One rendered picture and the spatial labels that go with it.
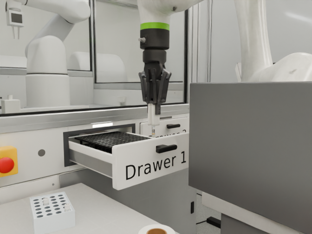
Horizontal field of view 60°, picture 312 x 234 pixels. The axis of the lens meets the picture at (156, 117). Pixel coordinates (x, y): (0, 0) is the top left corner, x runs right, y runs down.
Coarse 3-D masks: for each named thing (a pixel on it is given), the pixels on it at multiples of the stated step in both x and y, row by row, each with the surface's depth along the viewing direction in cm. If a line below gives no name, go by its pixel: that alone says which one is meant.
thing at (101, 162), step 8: (72, 136) 96; (144, 136) 96; (72, 144) 85; (80, 144) 83; (72, 152) 85; (80, 152) 82; (88, 152) 78; (96, 152) 75; (104, 152) 73; (72, 160) 85; (80, 160) 81; (88, 160) 78; (96, 160) 75; (104, 160) 72; (88, 168) 79; (96, 168) 75; (104, 168) 72
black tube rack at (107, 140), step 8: (80, 136) 93; (88, 136) 93; (96, 136) 93; (104, 136) 93; (112, 136) 93; (120, 136) 93; (128, 136) 93; (136, 136) 93; (88, 144) 94; (96, 144) 82; (104, 144) 80; (112, 144) 80
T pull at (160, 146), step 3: (162, 144) 75; (174, 144) 75; (156, 147) 74; (159, 147) 73; (162, 147) 71; (165, 147) 72; (168, 147) 72; (171, 147) 73; (174, 147) 74; (156, 150) 70; (159, 150) 70; (162, 150) 71; (165, 150) 72; (168, 150) 72; (159, 153) 70
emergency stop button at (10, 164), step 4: (0, 160) 67; (4, 160) 67; (8, 160) 68; (12, 160) 69; (0, 164) 66; (4, 164) 67; (8, 164) 68; (12, 164) 68; (0, 168) 67; (4, 168) 67; (8, 168) 68; (12, 168) 69; (0, 172) 67; (4, 172) 67
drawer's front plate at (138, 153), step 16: (128, 144) 67; (144, 144) 71; (160, 144) 75; (176, 144) 80; (112, 160) 66; (128, 160) 68; (144, 160) 72; (160, 160) 76; (176, 160) 81; (112, 176) 67; (128, 176) 68; (144, 176) 72; (160, 176) 76
